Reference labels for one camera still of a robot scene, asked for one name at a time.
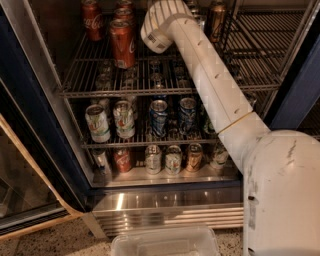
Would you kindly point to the blue pepsi can right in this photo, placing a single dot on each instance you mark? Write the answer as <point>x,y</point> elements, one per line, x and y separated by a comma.
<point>186,114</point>

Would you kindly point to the left rear red cola can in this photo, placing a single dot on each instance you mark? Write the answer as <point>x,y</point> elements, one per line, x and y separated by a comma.
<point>92,19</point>

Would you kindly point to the bottom silver slim can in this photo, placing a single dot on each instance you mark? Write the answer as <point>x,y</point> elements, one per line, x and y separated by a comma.
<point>101,160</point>

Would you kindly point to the gold brown can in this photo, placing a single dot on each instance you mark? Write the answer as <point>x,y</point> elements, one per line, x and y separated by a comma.
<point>217,12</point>

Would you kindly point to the open glass fridge door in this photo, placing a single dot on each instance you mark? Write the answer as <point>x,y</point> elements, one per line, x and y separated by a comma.
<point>28,200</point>

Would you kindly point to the blue pepsi can left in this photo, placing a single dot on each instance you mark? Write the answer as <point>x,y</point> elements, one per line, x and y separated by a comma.
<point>158,117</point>

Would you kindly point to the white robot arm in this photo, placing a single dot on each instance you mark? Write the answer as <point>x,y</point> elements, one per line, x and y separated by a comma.
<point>281,169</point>

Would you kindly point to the middle wire shelf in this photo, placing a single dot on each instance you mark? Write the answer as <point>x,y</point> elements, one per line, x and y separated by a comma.
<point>143,134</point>

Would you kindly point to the top wire shelf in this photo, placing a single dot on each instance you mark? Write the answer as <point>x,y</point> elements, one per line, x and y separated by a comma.
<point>253,46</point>

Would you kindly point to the bottom right white can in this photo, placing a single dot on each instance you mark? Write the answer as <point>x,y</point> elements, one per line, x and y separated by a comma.
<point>219,156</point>

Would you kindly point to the bottom white green can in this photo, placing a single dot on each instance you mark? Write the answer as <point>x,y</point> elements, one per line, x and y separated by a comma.
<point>173,160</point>

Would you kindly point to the wire shelf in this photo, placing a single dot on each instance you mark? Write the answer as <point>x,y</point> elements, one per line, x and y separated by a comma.
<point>253,46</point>
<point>143,134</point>

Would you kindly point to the stainless steel fridge base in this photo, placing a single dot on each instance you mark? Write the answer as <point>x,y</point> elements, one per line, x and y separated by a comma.
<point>217,205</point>

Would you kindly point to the bottom white can left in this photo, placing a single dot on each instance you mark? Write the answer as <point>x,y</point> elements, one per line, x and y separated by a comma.
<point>153,158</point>

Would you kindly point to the blue pepsi can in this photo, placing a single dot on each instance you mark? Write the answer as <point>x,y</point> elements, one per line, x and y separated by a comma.
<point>158,117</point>
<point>186,114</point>

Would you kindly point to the bottom gold can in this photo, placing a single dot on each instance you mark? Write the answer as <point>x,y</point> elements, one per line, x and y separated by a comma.
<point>194,157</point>

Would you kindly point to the bottom red cola can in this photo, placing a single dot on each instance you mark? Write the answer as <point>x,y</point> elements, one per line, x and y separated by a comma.
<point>122,159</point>

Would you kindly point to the left white green soda can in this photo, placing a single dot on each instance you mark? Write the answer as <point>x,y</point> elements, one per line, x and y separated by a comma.
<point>97,122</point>

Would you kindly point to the red cola can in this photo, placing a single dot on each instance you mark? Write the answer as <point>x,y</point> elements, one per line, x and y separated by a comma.
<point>122,43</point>
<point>92,19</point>
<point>122,159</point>
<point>128,4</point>
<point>125,14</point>

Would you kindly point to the clear plastic bin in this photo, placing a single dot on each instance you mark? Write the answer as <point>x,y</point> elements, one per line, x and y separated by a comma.
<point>178,241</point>

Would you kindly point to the front red cola can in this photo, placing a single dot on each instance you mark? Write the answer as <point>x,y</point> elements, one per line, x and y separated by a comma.
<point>122,43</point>

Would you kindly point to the blue fridge centre post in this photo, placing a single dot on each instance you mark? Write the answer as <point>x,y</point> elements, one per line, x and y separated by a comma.
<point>299,91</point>

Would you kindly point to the middle red cola can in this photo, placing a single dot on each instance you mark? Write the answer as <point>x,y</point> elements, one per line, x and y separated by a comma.
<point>125,14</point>

